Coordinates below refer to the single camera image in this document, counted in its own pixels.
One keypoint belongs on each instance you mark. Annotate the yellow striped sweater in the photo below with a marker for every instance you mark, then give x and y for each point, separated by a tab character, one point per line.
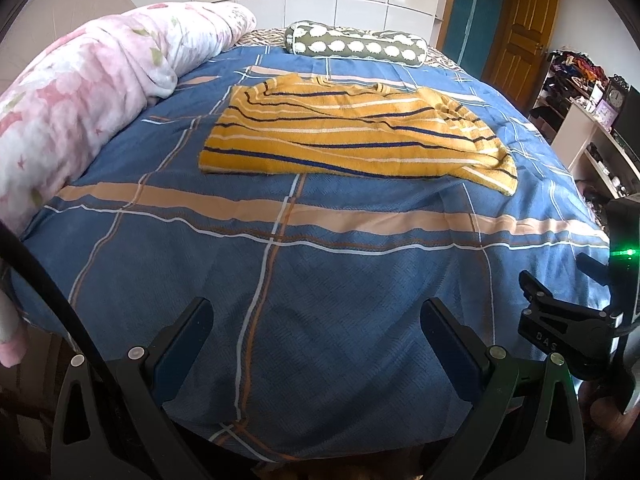
325	130

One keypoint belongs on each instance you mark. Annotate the wooden door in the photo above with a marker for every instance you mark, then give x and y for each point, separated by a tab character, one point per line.
520	35

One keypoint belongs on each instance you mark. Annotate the beige arched headboard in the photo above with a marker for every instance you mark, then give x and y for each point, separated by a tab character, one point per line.
60	10

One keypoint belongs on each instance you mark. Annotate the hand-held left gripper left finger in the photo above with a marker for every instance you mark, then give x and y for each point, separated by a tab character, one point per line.
181	339

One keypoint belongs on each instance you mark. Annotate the green patterned bolster pillow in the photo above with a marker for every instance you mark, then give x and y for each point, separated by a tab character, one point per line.
360	45

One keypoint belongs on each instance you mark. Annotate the blue plaid bed sheet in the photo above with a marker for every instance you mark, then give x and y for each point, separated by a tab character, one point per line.
350	300

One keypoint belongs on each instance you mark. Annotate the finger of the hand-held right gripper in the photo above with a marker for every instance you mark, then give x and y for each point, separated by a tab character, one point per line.
595	267
537	295

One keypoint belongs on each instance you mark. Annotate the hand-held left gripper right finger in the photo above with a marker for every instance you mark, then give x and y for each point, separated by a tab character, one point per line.
452	342

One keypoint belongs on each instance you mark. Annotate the pink floral quilt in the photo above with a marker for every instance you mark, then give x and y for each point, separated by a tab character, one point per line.
75	100

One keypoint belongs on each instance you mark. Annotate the ornate table clock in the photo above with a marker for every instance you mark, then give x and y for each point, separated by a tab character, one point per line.
616	95

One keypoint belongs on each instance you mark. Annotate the black monitor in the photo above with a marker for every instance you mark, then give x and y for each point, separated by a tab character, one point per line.
629	115

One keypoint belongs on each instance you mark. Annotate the teal wardrobe panel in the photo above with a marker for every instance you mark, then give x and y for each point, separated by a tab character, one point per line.
475	15

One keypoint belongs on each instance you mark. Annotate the cluttered white shelf unit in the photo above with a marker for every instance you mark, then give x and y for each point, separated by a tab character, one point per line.
580	130

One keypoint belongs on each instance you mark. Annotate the pile of colourful clothes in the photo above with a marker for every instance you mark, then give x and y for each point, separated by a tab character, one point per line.
575	67

